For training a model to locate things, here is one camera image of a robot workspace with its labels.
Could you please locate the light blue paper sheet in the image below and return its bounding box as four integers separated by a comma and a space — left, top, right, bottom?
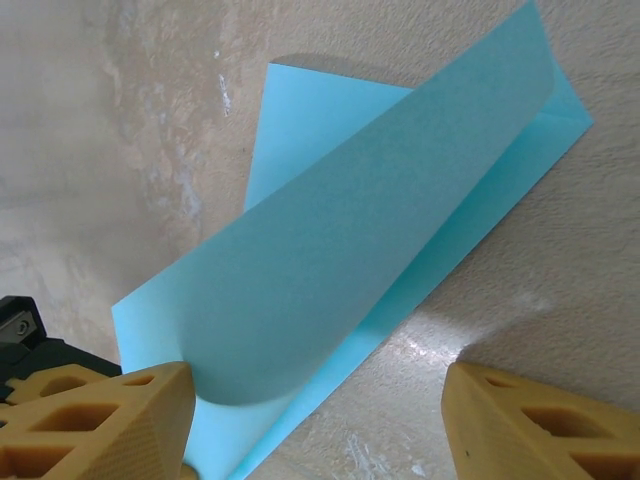
110, 0, 595, 480

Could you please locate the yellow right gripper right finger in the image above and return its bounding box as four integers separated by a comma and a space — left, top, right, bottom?
442, 362, 640, 480

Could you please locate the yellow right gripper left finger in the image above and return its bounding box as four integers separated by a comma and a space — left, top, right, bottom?
0, 362, 196, 480

